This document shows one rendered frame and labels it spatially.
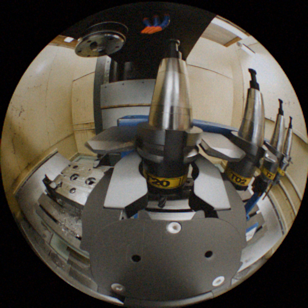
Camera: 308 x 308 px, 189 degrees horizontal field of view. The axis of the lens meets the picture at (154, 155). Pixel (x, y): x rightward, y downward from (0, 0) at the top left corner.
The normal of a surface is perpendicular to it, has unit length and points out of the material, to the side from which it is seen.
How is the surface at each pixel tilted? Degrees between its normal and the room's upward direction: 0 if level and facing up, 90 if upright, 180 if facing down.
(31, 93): 90
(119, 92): 90
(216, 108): 90
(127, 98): 90
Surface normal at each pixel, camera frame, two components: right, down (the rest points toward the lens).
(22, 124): 1.00, 0.06
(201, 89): -0.07, 0.46
